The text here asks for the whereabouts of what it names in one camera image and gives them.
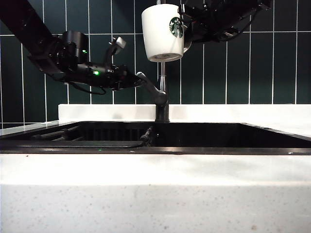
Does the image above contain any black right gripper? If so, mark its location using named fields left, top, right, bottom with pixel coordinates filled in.
left=178, top=3, right=241, bottom=44

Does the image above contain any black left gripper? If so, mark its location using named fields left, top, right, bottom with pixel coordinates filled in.
left=72, top=62, right=146, bottom=90

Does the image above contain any grey faucet lever handle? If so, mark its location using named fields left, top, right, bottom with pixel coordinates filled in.
left=136, top=71, right=168, bottom=106

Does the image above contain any white Starbucks mug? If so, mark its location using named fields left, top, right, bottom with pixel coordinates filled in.
left=141, top=3, right=192, bottom=63

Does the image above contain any black slotted sink caddy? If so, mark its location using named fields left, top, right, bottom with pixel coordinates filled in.
left=81, top=128, right=146, bottom=142

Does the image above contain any black roll-up sink rack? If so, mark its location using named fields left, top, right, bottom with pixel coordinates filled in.
left=31, top=125, right=154, bottom=148

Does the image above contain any black kitchen sink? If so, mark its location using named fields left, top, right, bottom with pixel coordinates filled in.
left=0, top=121, right=311, bottom=155

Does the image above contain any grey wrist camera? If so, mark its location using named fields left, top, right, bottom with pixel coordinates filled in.
left=113, top=36, right=127, bottom=50

